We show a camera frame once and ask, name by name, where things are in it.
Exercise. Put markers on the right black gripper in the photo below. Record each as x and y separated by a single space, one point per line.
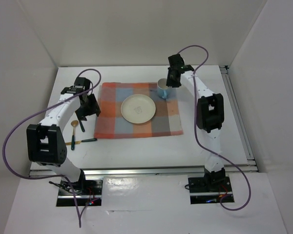
169 83

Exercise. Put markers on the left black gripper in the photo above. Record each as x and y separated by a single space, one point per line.
94 108

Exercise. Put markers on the light blue mug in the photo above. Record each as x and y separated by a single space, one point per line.
163 91

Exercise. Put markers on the gold fork green handle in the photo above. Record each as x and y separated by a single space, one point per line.
81 125

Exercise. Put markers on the orange blue checkered cloth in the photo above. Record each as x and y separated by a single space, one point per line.
110 124

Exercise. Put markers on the cream ceramic plate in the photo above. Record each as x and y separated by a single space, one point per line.
138 109

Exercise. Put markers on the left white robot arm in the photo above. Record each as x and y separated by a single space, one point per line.
45 142

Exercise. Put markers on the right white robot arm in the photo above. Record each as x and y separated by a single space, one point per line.
209 117

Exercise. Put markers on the gold spoon green handle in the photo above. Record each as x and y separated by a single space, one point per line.
74 124

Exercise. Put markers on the gold knife green handle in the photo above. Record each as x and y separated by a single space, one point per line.
82 141

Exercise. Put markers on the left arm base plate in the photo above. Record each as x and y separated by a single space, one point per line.
90 195

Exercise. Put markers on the aluminium front rail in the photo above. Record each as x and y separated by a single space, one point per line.
150 171

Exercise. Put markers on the aluminium rail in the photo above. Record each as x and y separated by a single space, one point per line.
150 171
224 70

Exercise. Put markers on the aluminium right side rail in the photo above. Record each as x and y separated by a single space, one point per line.
224 70

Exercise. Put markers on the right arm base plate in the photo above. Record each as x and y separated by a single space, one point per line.
202 193

